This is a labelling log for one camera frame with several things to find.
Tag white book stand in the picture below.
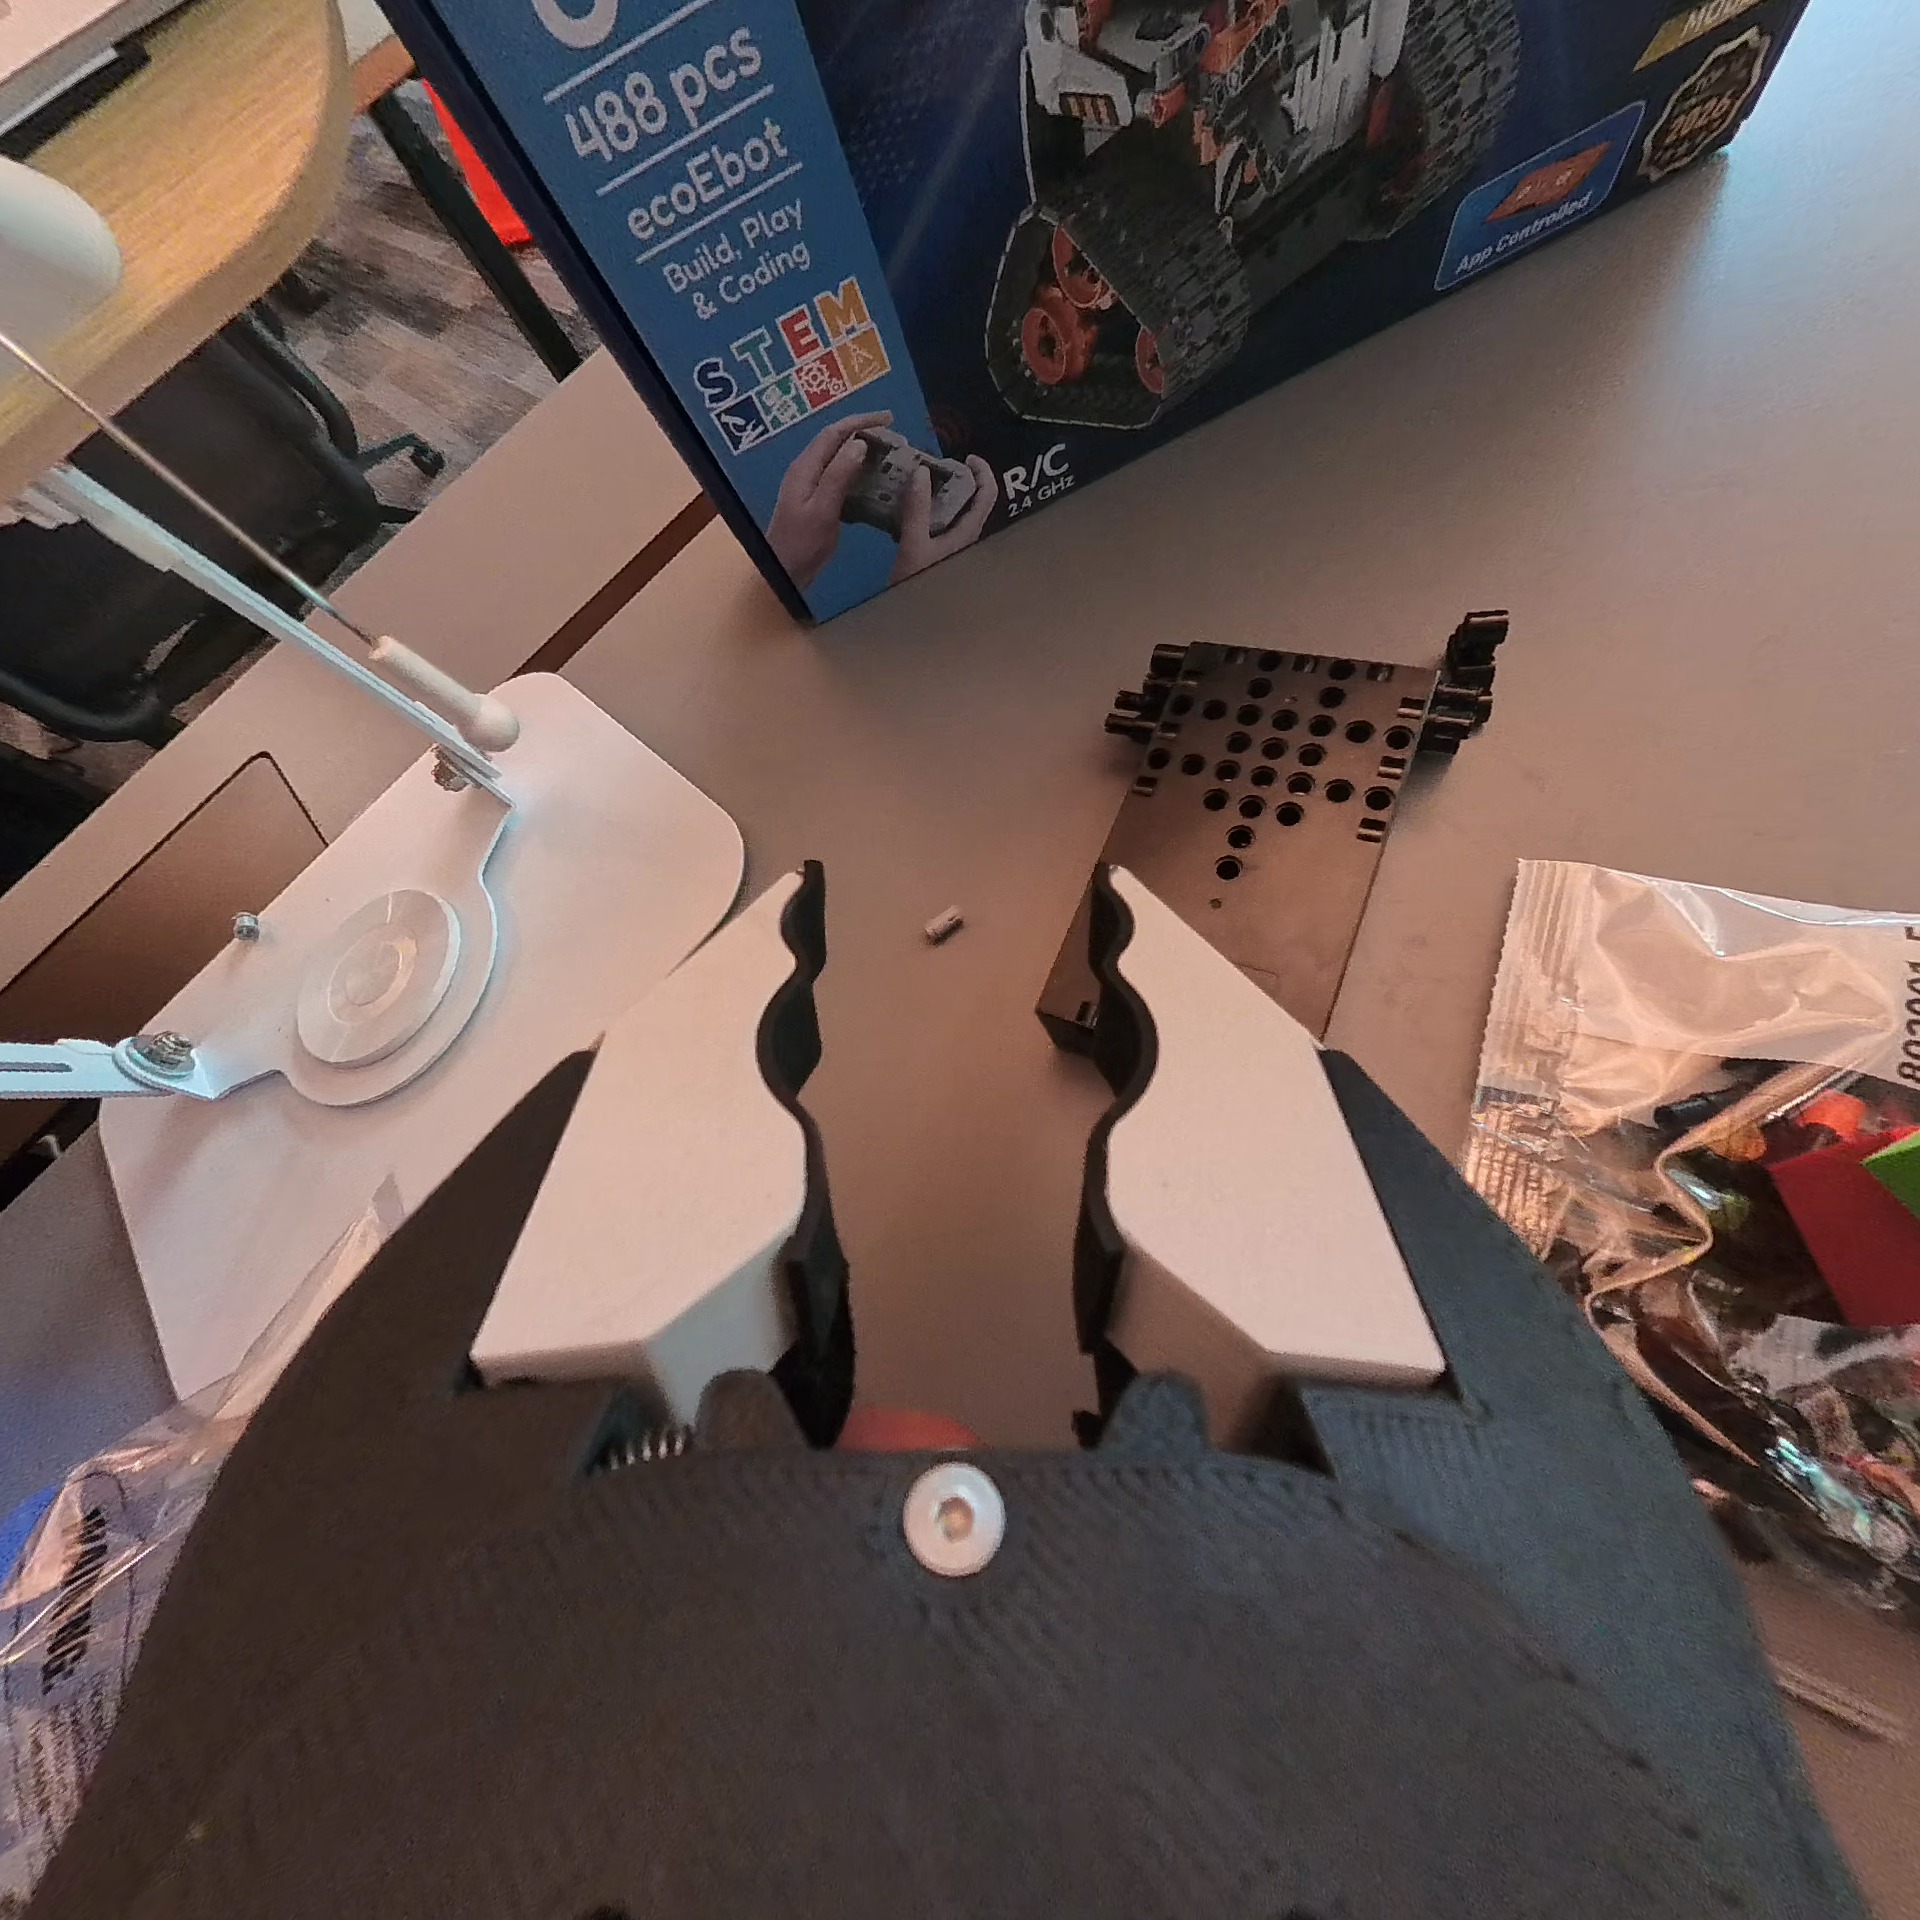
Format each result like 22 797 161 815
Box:
0 152 748 1404

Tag clear printed plastic bag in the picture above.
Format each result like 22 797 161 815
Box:
0 1185 400 1920

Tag red foam cube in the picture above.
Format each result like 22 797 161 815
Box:
1766 1146 1920 1331

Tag blue toy robot box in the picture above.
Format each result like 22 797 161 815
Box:
375 0 1817 623

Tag white instruction booklet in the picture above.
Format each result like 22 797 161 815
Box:
0 0 153 137

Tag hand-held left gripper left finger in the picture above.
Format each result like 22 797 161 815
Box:
469 858 857 1451

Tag black office chair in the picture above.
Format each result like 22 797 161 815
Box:
0 300 445 746

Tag orange plastic object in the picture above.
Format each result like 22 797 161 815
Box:
420 82 526 250

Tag clear bag of building parts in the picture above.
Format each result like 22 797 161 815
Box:
1471 858 1920 1612

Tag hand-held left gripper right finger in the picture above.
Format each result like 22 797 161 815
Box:
1070 864 1449 1451

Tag black perforated building plate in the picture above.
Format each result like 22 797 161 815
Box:
1037 608 1508 1060

